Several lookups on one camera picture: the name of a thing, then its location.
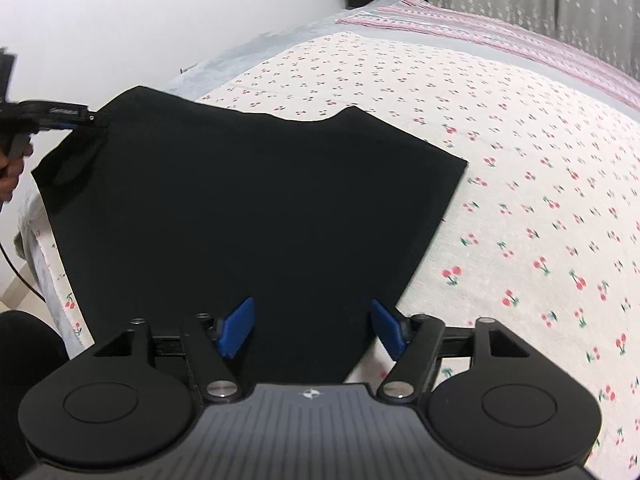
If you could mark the pink striped blanket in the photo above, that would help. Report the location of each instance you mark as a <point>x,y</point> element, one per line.
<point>421,17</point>

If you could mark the black pants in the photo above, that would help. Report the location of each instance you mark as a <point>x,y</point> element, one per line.
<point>167,208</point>

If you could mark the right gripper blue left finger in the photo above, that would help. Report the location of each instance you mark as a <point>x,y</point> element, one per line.
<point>234,329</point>

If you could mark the cherry print bed sheet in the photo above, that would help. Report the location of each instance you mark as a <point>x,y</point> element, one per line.
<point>524,361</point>

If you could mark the person's left hand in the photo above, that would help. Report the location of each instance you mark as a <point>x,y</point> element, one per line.
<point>11,170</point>

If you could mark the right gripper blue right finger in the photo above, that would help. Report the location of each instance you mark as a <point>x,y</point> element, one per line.
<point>393,329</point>

